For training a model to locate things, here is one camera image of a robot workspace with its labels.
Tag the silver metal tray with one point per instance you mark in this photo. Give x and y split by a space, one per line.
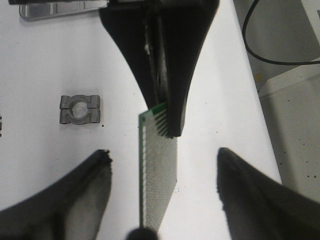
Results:
41 11

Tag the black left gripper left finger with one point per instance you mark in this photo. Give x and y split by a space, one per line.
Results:
70 209

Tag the white equipment box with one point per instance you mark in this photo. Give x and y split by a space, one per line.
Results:
291 107

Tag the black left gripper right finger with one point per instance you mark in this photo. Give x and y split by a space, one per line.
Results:
258 208

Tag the green perforated circuit board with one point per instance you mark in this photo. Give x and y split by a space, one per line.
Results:
158 157

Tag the grey metal clamp block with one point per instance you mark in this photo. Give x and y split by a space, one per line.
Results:
80 109

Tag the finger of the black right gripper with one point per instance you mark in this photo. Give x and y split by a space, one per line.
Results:
128 22
181 29

